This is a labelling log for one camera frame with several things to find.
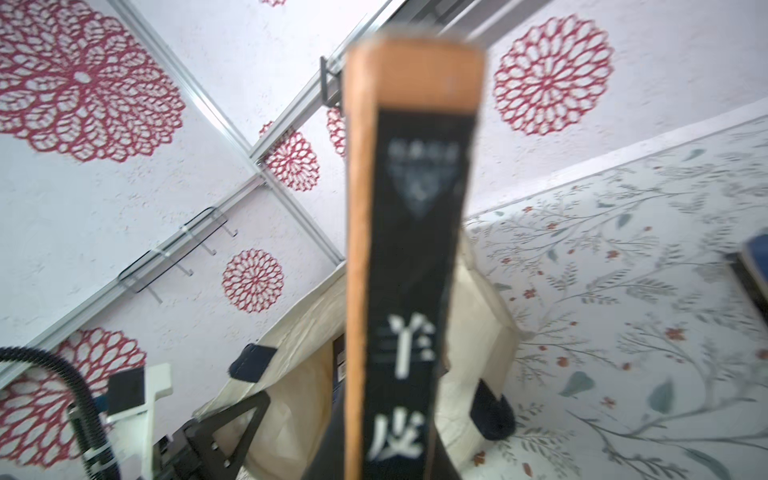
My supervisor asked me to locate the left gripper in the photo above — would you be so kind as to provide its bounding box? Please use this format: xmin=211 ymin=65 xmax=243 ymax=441
xmin=66 ymin=363 xmax=271 ymax=479

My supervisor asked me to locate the cream canvas tote bag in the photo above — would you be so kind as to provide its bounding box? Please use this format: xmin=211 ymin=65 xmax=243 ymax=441
xmin=195 ymin=234 xmax=519 ymax=479

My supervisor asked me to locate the black orange spine book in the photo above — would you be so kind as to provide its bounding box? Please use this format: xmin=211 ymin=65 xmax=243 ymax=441
xmin=343 ymin=33 xmax=485 ymax=479

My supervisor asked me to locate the blue book with barcode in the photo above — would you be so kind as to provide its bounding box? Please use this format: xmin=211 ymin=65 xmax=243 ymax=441
xmin=724 ymin=230 xmax=767 ymax=324

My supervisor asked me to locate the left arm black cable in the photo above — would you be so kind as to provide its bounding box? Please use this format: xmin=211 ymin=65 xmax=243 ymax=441
xmin=0 ymin=346 xmax=121 ymax=480

